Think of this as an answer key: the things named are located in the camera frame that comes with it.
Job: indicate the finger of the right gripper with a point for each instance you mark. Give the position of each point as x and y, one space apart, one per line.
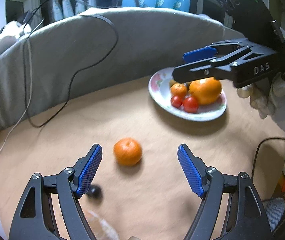
243 67
216 49

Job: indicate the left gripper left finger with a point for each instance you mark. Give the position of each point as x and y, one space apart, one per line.
34 217

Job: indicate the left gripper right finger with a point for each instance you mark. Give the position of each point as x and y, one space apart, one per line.
245 216

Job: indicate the mandarin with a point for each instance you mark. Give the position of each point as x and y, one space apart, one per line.
179 89
127 151

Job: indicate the small red tomato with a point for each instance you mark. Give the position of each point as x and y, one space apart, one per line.
176 101

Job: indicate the large red tomato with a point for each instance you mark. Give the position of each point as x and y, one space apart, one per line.
190 105

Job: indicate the dark plum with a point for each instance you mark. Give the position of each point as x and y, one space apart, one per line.
94 191

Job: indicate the brown longan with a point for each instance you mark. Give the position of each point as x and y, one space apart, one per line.
172 82

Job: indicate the white gloved right hand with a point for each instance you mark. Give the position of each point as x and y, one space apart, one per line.
268 97

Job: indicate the large orange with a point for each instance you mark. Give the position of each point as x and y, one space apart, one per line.
206 91

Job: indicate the striped cloth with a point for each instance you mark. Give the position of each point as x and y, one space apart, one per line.
275 209

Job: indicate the white floral plate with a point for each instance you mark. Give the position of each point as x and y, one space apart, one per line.
159 90

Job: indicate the clear plastic bag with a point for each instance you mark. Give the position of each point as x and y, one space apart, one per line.
100 227

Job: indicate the grey sofa backrest cushion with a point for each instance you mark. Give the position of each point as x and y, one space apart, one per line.
98 49

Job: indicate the white power adapter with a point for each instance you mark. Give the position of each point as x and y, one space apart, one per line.
16 29

